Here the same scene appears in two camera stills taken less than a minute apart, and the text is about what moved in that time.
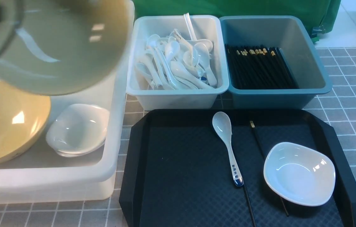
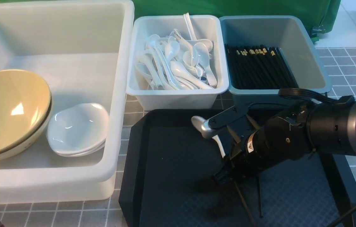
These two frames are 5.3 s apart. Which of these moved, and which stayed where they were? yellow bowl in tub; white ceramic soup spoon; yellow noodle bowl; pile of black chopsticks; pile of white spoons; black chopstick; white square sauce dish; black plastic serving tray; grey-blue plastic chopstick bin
Moved: black chopstick; white ceramic soup spoon; white square sauce dish; yellow noodle bowl
Stayed: yellow bowl in tub; black plastic serving tray; pile of white spoons; grey-blue plastic chopstick bin; pile of black chopsticks
